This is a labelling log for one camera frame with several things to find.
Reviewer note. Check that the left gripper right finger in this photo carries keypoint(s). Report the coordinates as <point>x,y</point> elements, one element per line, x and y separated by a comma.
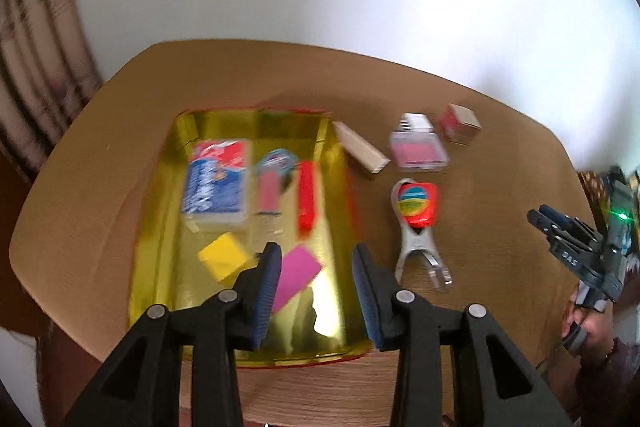
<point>494,384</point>

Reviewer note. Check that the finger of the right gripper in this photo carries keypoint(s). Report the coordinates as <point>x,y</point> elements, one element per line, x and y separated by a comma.
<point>544,220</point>
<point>562,221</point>

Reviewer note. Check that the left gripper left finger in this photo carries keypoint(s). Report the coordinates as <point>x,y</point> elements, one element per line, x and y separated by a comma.
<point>139,382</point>

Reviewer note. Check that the metal clamp with red tape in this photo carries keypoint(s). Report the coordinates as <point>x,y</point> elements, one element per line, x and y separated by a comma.
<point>416,206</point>

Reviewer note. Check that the pink beige small carton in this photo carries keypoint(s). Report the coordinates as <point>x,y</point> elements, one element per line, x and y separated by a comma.
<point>459,124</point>

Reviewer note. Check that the clear box with pink packet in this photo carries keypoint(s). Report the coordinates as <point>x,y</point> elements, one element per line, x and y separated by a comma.
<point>418,151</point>

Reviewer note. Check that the yellow block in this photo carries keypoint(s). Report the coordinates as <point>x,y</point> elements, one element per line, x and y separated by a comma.
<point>224,258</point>

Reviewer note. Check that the magenta block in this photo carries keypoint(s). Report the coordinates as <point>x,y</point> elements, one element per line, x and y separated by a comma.
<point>299,269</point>

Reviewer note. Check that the silver ribbed metal case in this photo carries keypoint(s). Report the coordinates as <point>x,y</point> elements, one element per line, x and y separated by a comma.
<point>367,155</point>

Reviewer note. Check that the red block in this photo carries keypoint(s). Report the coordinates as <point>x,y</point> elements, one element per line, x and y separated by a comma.
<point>306,201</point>

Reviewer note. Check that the white chevron cube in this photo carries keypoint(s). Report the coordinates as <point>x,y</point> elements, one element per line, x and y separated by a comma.
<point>416,123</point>

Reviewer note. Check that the dark pink gold small box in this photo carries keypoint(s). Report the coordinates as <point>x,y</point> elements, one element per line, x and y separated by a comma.
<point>268,196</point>

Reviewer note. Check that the purple sleeved right forearm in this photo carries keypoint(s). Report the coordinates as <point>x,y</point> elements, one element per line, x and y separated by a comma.
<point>608,391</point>

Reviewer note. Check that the person's right hand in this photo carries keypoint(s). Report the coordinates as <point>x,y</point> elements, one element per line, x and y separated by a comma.
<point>599,342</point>

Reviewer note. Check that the red gold tin box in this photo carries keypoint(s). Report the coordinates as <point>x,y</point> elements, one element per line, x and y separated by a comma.
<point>321,324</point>

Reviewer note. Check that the beige patterned curtain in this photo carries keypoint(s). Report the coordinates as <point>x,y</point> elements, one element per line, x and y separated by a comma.
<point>48,76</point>

